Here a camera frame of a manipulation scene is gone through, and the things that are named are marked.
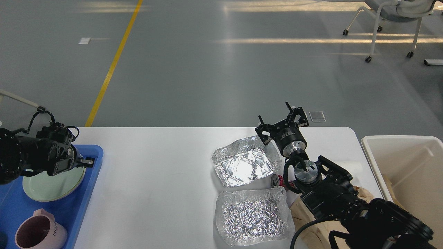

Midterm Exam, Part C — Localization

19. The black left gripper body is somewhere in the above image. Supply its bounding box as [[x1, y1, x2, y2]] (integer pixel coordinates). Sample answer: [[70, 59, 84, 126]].
[[52, 145, 81, 176]]

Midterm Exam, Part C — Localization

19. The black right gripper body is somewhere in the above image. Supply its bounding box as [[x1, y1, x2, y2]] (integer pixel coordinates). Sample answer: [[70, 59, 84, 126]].
[[268, 120, 308, 158]]

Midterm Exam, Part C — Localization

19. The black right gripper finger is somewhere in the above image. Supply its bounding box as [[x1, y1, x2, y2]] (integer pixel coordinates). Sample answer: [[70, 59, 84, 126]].
[[255, 116, 276, 146], [285, 102, 309, 128]]

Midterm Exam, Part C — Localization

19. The light green plate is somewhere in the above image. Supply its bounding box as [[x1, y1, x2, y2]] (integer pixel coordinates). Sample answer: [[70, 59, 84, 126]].
[[22, 167, 87, 202]]

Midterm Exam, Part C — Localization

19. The pink mug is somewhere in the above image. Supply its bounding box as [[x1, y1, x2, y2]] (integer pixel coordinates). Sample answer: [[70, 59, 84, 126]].
[[15, 209, 67, 249]]

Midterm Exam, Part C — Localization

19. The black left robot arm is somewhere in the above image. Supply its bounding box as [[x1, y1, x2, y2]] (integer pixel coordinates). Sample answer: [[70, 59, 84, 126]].
[[0, 106, 95, 185]]

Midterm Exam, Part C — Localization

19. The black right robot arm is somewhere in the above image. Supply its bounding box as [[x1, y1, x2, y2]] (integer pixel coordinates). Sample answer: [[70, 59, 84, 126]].
[[255, 102, 434, 249]]

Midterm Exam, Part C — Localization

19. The upper aluminium foil tray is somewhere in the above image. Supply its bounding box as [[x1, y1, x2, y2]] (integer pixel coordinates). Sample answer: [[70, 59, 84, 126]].
[[211, 135, 282, 188]]

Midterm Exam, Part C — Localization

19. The aluminium foil tray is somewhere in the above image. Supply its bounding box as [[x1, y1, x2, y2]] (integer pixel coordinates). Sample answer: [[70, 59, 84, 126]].
[[215, 186, 295, 246], [211, 135, 282, 188]]

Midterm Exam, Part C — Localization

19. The crushed red soda can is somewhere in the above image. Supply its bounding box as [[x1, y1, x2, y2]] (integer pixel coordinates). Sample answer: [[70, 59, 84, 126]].
[[271, 174, 286, 187]]

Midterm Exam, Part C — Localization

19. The blue plastic tray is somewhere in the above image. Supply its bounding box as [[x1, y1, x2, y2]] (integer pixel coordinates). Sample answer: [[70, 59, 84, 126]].
[[0, 145, 104, 249]]

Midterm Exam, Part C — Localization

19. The white chair at left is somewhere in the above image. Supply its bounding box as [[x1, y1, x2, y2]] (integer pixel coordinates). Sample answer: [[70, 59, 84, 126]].
[[0, 89, 46, 111]]

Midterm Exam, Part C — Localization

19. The lower aluminium foil tray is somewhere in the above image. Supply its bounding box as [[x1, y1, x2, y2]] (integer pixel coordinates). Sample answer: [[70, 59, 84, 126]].
[[215, 186, 295, 246]]

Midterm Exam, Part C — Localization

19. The brown paper bag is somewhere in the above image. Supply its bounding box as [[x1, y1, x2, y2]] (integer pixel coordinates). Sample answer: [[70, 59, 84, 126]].
[[290, 186, 376, 249]]

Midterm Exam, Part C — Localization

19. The white plastic bin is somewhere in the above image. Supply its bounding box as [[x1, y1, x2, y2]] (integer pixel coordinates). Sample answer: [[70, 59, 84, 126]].
[[361, 135, 443, 249]]

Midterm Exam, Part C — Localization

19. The white bar on floor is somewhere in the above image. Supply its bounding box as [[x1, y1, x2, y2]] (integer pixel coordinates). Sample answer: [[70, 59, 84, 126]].
[[424, 59, 443, 66]]

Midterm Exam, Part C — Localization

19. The white office chair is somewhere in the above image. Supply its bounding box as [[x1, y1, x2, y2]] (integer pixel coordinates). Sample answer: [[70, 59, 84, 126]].
[[342, 0, 436, 63]]

